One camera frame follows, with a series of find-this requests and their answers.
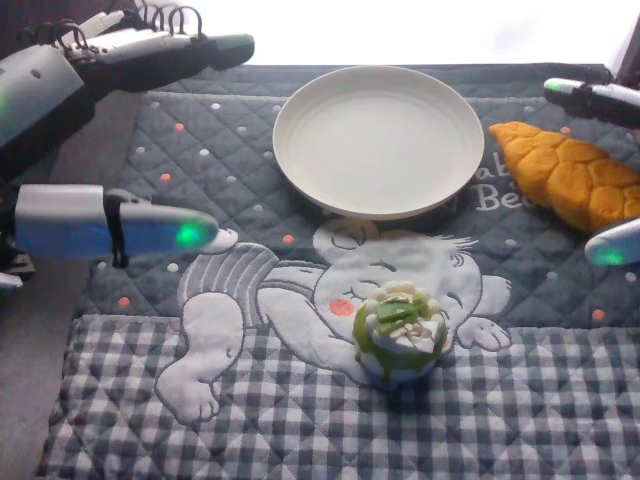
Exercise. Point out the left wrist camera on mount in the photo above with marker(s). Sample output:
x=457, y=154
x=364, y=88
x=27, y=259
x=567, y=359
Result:
x=10, y=280

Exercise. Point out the dark brown post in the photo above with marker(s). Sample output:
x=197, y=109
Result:
x=627, y=55

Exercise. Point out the orange toy bread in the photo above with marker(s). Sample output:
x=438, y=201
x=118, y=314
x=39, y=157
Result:
x=560, y=170

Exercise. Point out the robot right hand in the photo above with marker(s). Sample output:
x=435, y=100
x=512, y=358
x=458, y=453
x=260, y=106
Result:
x=600, y=97

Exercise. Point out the green and white toy cake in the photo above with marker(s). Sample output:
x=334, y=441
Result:
x=400, y=335

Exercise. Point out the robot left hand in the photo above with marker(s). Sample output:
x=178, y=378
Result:
x=65, y=220

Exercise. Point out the grey quilt with bear print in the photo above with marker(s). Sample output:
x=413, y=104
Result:
x=250, y=410

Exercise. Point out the white round plate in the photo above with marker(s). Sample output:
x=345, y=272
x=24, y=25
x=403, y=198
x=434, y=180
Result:
x=375, y=140

